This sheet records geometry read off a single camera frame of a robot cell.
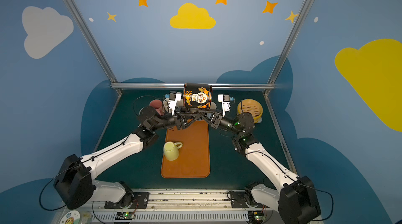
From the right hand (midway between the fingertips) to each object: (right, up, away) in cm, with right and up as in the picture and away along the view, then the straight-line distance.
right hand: (202, 111), depth 65 cm
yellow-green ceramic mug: (-16, -21, +16) cm, 31 cm away
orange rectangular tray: (-5, -29, +21) cm, 36 cm away
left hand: (-1, -2, -3) cm, 3 cm away
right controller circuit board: (+25, -49, +6) cm, 56 cm away
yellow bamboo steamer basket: (+34, +2, +41) cm, 53 cm away
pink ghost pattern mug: (-30, +2, +38) cm, 48 cm away
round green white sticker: (-54, -44, -2) cm, 69 cm away
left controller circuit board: (-36, -48, +6) cm, 60 cm away
